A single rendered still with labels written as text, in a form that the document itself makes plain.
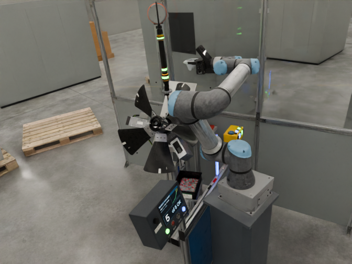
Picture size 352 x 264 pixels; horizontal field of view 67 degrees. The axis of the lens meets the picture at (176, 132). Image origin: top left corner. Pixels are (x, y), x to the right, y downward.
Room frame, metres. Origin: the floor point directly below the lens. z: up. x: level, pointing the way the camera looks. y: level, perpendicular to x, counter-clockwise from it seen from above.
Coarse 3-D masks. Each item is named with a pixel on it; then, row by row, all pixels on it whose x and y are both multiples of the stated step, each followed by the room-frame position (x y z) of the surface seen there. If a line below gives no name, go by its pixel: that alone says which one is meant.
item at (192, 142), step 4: (176, 128) 1.68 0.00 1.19; (180, 128) 1.66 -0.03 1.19; (184, 128) 1.65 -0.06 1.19; (188, 128) 1.65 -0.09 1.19; (176, 132) 1.63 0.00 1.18; (180, 132) 1.62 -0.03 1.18; (184, 132) 1.61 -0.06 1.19; (188, 132) 1.60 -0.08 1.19; (192, 132) 1.60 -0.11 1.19; (180, 136) 1.58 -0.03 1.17; (184, 136) 1.58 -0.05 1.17; (188, 136) 1.57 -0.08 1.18; (192, 136) 1.56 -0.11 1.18; (184, 140) 1.54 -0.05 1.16; (188, 140) 1.54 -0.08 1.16; (192, 140) 1.53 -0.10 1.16; (196, 140) 1.52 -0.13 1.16; (192, 144) 1.50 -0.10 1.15
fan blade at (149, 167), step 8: (160, 144) 1.66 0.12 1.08; (152, 152) 1.61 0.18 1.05; (160, 152) 1.62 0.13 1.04; (168, 152) 1.63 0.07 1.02; (152, 160) 1.58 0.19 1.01; (160, 160) 1.58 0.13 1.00; (168, 160) 1.59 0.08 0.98; (144, 168) 1.55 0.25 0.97; (152, 168) 1.54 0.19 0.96; (160, 168) 1.54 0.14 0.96; (168, 168) 1.55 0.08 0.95
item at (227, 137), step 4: (228, 128) 1.80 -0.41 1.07; (232, 128) 1.79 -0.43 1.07; (236, 128) 1.78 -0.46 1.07; (240, 128) 1.77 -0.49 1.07; (228, 132) 1.74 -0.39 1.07; (236, 132) 1.73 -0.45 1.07; (224, 136) 1.72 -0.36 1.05; (228, 136) 1.70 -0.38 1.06; (232, 136) 1.68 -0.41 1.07; (236, 136) 1.67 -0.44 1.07; (224, 140) 1.72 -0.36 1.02; (228, 140) 1.70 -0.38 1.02
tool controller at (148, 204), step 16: (160, 192) 0.96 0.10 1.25; (176, 192) 0.98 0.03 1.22; (144, 208) 0.87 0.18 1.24; (160, 208) 0.88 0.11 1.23; (176, 208) 0.94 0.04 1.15; (144, 224) 0.82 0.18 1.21; (160, 224) 0.84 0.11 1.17; (176, 224) 0.90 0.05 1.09; (144, 240) 0.83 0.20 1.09; (160, 240) 0.80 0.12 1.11
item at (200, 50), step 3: (201, 45) 1.57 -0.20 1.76; (198, 48) 1.54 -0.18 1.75; (201, 48) 1.55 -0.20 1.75; (204, 48) 1.57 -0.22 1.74; (198, 51) 1.54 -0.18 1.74; (201, 51) 1.53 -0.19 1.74; (204, 51) 1.55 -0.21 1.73; (201, 54) 1.53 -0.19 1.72; (204, 54) 1.53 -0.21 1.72; (207, 54) 1.54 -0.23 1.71; (204, 57) 1.52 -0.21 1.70; (207, 57) 1.53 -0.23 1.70; (210, 57) 1.54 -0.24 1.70; (204, 60) 1.53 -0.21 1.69; (207, 60) 1.52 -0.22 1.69; (210, 60) 1.52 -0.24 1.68; (207, 63) 1.52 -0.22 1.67
